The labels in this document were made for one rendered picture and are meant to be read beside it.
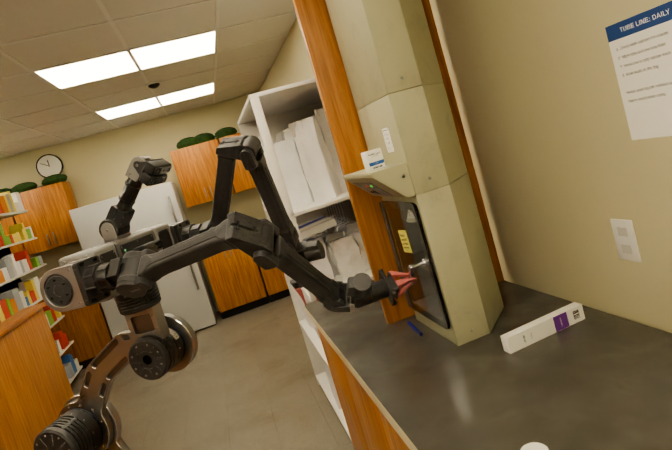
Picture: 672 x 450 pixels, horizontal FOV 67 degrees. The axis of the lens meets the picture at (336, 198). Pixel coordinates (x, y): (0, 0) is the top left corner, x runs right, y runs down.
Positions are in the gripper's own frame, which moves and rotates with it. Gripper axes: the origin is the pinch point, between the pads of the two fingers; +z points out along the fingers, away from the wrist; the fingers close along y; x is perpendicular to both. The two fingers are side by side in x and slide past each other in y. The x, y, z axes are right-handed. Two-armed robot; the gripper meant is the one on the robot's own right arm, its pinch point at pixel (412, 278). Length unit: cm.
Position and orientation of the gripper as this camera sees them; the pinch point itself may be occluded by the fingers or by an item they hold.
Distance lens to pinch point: 161.4
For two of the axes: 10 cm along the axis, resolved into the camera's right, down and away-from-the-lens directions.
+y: -3.5, -6.2, 7.0
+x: 0.8, 7.2, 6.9
